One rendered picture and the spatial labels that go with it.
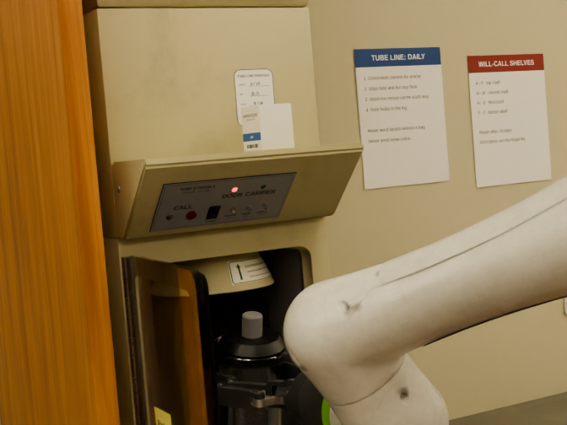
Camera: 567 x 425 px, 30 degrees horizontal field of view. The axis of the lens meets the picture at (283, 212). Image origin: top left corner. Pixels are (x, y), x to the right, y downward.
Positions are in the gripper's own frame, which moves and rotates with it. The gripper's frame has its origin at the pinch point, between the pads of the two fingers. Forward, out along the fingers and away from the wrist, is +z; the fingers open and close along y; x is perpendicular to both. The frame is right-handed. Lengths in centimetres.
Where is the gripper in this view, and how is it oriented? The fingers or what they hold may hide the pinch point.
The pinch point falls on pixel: (252, 378)
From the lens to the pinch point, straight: 147.3
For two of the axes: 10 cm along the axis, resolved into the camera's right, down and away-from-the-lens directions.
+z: -4.8, 0.0, 8.8
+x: 0.9, 10.0, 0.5
